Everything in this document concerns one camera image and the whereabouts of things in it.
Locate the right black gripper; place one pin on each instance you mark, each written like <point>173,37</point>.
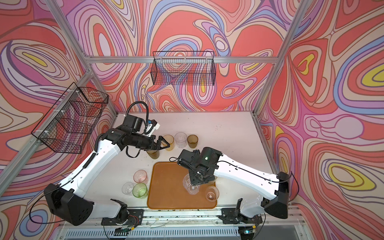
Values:
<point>194,181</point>

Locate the back black wire basket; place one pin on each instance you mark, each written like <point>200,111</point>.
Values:
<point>178,68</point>

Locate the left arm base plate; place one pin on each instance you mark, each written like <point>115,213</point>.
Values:
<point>129,217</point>

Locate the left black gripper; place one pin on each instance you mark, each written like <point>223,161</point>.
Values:
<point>158,147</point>

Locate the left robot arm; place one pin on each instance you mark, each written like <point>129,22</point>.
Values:
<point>67,200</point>

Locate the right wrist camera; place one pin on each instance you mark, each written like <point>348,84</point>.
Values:
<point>188,159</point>

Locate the dark olive glass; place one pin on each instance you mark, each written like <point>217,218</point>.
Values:
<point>154,154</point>

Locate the yellow glass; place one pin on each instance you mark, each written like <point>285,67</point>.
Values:
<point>170,140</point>

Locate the black wire basket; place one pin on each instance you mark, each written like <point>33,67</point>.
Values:
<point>74,121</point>
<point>178,68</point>

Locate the small clear glass left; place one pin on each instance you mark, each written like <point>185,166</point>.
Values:
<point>127,188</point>

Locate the brown plastic tray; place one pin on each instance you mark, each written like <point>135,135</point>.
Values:
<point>167,192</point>

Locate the brown glass back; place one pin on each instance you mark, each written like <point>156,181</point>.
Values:
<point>192,141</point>

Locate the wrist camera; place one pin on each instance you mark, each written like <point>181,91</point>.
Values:
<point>135,124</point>
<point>188,159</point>

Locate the pink glass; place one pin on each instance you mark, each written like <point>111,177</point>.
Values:
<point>140,176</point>
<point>212,193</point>

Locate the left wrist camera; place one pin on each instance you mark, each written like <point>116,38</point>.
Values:
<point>135,124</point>

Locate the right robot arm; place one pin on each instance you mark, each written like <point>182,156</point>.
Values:
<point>272,190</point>

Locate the left black wire basket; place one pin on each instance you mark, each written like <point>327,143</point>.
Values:
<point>74,121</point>

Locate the bright green glass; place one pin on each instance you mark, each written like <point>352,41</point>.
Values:
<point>140,191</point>

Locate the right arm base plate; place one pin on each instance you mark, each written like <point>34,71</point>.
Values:
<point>233,216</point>

